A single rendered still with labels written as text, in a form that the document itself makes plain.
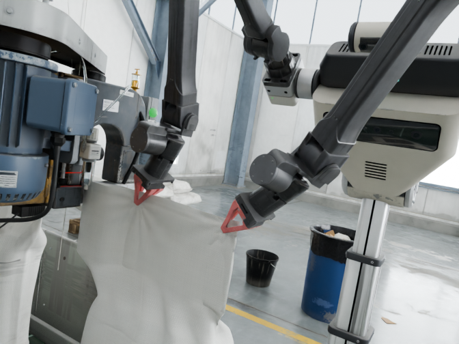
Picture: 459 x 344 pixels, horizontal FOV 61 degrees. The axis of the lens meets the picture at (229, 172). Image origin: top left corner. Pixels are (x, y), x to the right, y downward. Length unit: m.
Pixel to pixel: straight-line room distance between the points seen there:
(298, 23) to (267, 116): 2.27
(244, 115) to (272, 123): 0.72
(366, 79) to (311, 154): 0.16
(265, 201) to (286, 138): 8.66
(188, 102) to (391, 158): 0.59
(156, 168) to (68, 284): 0.92
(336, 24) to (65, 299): 8.63
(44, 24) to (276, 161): 0.44
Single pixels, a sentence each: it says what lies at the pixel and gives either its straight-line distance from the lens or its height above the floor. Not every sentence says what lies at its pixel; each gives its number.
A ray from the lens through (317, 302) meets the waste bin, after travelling 3.11.
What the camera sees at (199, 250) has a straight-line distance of 0.87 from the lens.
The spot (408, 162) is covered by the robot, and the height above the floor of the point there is 1.26.
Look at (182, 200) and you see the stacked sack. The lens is 4.34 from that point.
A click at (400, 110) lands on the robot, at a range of 1.07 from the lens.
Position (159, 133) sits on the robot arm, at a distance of 0.88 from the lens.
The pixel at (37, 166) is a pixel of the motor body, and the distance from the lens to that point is 0.75.
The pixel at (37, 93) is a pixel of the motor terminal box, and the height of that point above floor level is 1.27.
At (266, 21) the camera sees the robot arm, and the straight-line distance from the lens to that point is 1.05.
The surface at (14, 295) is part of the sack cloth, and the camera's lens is 1.41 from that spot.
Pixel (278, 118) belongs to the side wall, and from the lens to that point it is 9.53.
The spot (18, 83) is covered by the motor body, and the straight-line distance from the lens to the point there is 0.73.
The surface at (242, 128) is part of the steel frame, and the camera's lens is 9.64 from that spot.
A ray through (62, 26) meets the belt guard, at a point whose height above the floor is 1.39.
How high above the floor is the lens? 1.26
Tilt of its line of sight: 5 degrees down
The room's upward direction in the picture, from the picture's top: 9 degrees clockwise
